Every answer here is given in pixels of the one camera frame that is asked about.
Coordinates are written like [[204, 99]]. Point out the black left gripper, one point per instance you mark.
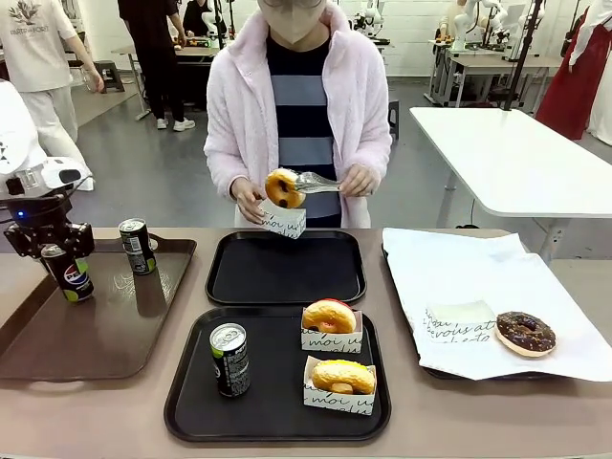
[[33, 210]]

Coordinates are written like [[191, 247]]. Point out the black Pepsi can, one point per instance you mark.
[[138, 251], [232, 363], [72, 282]]

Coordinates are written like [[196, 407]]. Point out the donut with chocolate spots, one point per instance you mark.
[[277, 191]]

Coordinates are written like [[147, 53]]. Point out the metal serving tongs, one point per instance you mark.
[[318, 184]]

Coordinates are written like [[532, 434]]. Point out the donut with red filling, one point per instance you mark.
[[330, 315]]

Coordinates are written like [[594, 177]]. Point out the yellow glazed donut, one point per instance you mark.
[[344, 378]]

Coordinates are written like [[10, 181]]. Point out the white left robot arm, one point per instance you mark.
[[14, 134]]

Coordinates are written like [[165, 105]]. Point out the person right forearm pink sleeve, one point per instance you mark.
[[220, 167]]

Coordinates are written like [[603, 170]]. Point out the person left forearm pink sleeve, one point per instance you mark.
[[378, 153]]

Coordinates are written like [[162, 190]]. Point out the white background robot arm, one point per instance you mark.
[[370, 14], [466, 24]]

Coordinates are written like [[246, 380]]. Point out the person right hand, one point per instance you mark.
[[246, 198]]

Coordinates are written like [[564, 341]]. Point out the person left hand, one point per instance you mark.
[[361, 181]]

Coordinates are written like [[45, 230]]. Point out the brown plastic tray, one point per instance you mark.
[[72, 349]]

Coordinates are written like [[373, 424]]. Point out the dark step stool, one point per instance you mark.
[[114, 72]]

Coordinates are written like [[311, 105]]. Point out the background person in white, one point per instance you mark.
[[38, 57]]

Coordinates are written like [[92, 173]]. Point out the grey background table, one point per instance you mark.
[[125, 49]]

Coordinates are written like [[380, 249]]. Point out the background person in black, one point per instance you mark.
[[155, 57]]

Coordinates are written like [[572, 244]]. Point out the small black tray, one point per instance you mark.
[[287, 272]]

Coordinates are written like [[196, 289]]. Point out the seated person in black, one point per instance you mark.
[[196, 19]]

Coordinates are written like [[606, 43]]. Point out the large black tray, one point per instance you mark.
[[277, 411]]

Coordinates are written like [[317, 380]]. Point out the person in pink jacket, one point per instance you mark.
[[306, 105]]

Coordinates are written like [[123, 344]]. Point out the beige face mask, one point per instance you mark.
[[287, 21]]

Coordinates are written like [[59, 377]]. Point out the dark tray under paper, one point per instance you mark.
[[440, 373]]

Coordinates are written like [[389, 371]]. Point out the white paper sheet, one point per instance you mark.
[[478, 277]]

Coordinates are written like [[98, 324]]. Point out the background work desk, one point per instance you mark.
[[487, 62]]

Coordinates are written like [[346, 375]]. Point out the white side table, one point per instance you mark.
[[516, 158]]

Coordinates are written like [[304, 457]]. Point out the chocolate glazed donut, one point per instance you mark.
[[526, 334]]

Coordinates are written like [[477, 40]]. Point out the black stand pole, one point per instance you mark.
[[526, 48]]

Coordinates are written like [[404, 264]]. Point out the mannequin in red dress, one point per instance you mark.
[[574, 86]]

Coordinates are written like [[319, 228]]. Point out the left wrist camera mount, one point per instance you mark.
[[24, 181]]

